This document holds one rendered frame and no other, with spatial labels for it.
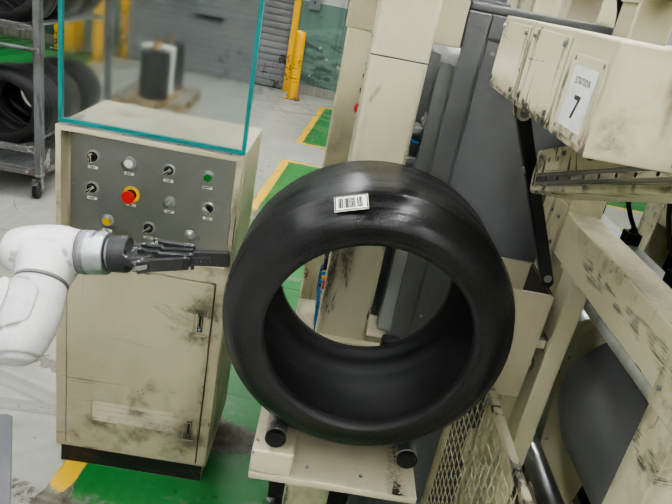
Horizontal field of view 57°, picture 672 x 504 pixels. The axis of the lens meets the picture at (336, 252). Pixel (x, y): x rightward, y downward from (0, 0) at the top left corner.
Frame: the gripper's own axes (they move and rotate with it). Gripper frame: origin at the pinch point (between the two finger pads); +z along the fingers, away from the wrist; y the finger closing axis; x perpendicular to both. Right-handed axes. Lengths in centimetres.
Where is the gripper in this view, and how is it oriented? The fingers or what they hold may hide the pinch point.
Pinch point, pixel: (211, 258)
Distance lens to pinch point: 126.9
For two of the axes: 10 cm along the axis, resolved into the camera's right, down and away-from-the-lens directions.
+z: 10.0, 0.5, -0.1
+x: -0.4, 9.2, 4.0
